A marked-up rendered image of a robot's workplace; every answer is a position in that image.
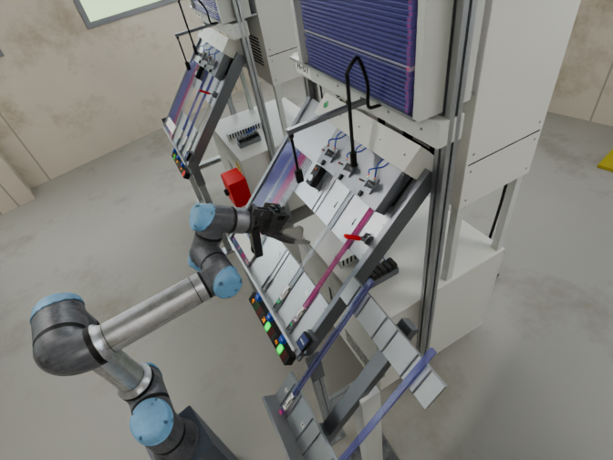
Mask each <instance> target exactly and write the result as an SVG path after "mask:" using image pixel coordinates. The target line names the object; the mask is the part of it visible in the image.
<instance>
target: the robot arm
mask: <svg viewBox="0 0 613 460"><path fill-rule="evenodd" d="M284 210H285V207H284V206H282V207H281V206H280V205H279V204H273V203H266V202H265V204H264V206H263V207H261V206H255V204H252V203H249V205H248V208H247V209H246V208H243V207H234V206H226V205H218V204H195V205H194V206H193V207H192V209H191V211H190V219H189V222H190V227H191V229H192V230H194V231H195V234H194V237H193V240H192V246H191V248H190V251H189V257H188V264H189V266H190V267H193V269H194V270H196V271H199V272H197V273H195V274H193V275H191V276H190V277H187V278H185V279H184V280H182V281H180V282H179V283H177V284H175V285H173V286H171V287H168V288H166V289H165V290H163V291H162V292H160V293H158V294H156V295H154V296H153V297H151V298H148V299H146V300H144V301H142V302H141V303H140V304H138V305H136V306H134V307H132V308H129V309H128V310H126V311H124V312H122V313H120V314H119V315H117V316H116V317H114V318H112V319H109V320H107V321H105V322H103V323H102V324H100V323H99V322H98V321H97V320H96V319H95V318H94V317H93V316H92V315H91V314H89V313H88V312H87V310H86V309H85V302H84V301H83V299H82V298H81V297H80V296H79V295H77V294H74V293H70V292H65V293H55V294H52V295H49V296H47V297H45V298H42V299H40V300H39V301H38V302H37V303H36V304H35V306H34V307H33V308H32V311H31V318H30V324H31V331H32V345H33V350H32V351H33V358H34V361H35V363H36V365H37V366H38V367H39V368H40V369H41V370H42V371H44V372H46V373H49V374H52V375H56V376H74V375H78V374H81V373H85V372H88V371H94V372H95V373H96V374H97V375H99V376H100V377H102V378H103V379H104V380H106V381H107V382H109V383H111V384H112V385H113V386H115V387H116V393H117V395H118V396H119V397H120V398H121V399H122V400H124V401H125V402H127V403H128V405H129V407H130V412H131V415H132V416H131V417H130V431H131V434H132V435H133V437H134V438H135V439H136V441H137V442H139V443H140V444H143V445H145V446H146V447H147V448H149V449H150V450H151V451H152V452H153V456H154V459H155V460H192V458H193V457H194V455H195V454H196V452H197V450H198V447H199V444H200V431H199V429H198V427H197V425H196V424H195V423H194V422H193V421H192V420H190V419H188V418H181V417H180V416H179V415H178V414H177V413H176V412H175V411H174V409H173V406H172V403H171V399H170V396H169V394H168V392H167V389H166V386H165V383H164V381H163V378H162V374H161V371H160V370H159V368H158V367H157V366H156V365H155V364H153V363H151V362H147V363H145V362H139V363H137V362H136V361H135V360H134V359H132V358H131V357H130V356H129V355H128V354H127V353H126V352H124V351H123V350H122V349H123V348H125V347H127V346H129V345H130V344H131V343H133V342H135V341H136V340H139V339H141V338H142V337H144V336H146V335H148V334H149V333H151V332H153V331H154V330H156V329H158V328H160V327H161V326H163V325H165V324H167V323H168V322H170V321H172V320H174V319H176V318H178V317H179V316H180V315H182V314H184V313H186V312H187V311H189V310H191V309H193V308H195V307H197V306H199V305H200V304H202V303H203V302H205V301H206V300H208V299H210V298H212V297H214V296H217V297H219V298H231V297H233V296H234V295H236V294H237V293H238V292H239V290H240V289H241V287H242V278H241V277H240V275H239V274H238V272H237V269H236V268H235V267H234V266H233V265H232V263H231V262H230V260H229V259H228V258H227V256H226V255H225V253H224V252H223V250H222V249H221V248H220V244H221V241H222V238H223V233H232V234H249V238H250V244H251V251H252V253H254V254H255V257H256V258H258V257H260V256H263V247H262V243H261V237H260V233H261V234H262V235H266V236H268V237H272V238H274V239H276V240H278V241H281V242H284V243H288V244H297V245H305V244H310V241H308V240H306V239H302V238H303V231H304V228H303V227H302V226H301V225H298V226H296V227H295V228H294V229H289V228H285V229H284V230H283V233H281V230H282V228H283V225H284V224H285V223H286V222H287V220H288V218H289V215H288V214H287V213H286V212H285V211H284Z"/></svg>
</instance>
